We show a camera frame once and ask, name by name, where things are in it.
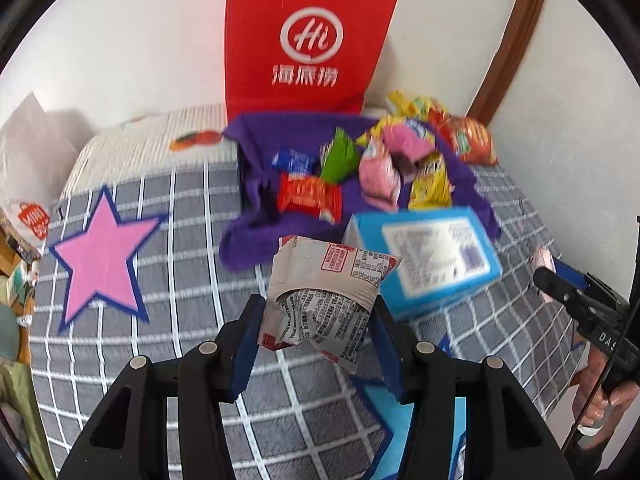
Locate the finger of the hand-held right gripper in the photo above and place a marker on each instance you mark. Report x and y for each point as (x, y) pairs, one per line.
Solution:
(570, 272)
(555, 285)

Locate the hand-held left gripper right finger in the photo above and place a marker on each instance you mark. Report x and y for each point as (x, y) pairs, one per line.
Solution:
(389, 357)

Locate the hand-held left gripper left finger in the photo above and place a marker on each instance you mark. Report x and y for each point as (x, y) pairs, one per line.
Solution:
(247, 355)

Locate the pale pink candy packet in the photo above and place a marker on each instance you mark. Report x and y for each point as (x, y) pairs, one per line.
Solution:
(542, 262)

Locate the silver snack packet red label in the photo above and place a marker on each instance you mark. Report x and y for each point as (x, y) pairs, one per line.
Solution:
(320, 305)

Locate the red paper bag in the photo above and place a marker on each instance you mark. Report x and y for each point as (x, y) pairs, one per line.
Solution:
(250, 60)

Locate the person's right forearm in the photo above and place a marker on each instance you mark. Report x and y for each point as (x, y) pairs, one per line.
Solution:
(590, 457)

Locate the person's right hand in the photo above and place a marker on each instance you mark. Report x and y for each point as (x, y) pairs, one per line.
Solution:
(590, 385)

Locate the grey checked star blanket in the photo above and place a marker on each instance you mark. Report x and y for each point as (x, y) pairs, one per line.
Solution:
(175, 285)

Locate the light blue box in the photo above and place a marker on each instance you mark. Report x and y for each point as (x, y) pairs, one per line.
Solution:
(430, 255)

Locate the purple cloth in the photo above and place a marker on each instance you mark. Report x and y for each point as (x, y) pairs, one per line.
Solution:
(250, 240)

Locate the small yellow snack packet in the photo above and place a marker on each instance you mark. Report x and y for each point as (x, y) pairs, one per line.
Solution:
(430, 185)

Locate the orange chips bag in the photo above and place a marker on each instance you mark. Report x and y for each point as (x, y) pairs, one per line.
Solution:
(470, 142)

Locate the pink snack box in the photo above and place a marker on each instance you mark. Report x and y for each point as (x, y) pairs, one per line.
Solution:
(377, 180)

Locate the small blue snack packet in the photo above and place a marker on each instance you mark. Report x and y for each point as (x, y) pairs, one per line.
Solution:
(295, 160)

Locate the bright green snack packet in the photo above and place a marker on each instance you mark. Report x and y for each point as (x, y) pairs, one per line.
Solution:
(340, 160)

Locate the pink packet with blue label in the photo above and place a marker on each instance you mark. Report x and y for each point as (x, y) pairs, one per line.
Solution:
(407, 132)

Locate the yellow orange snack packet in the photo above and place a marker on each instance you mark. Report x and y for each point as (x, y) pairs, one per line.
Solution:
(372, 137)

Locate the colourful clutter pile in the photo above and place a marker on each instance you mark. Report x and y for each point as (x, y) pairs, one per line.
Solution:
(20, 385)

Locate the yellow chips bag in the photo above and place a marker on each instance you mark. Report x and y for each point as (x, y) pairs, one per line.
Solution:
(407, 105)

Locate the white quilt with fruit print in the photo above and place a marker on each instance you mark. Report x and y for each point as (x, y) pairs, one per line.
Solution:
(140, 140)

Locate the white plastic bag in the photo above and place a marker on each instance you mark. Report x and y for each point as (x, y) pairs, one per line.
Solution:
(30, 160)

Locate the brown door frame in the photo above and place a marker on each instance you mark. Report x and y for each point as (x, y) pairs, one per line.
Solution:
(515, 30)

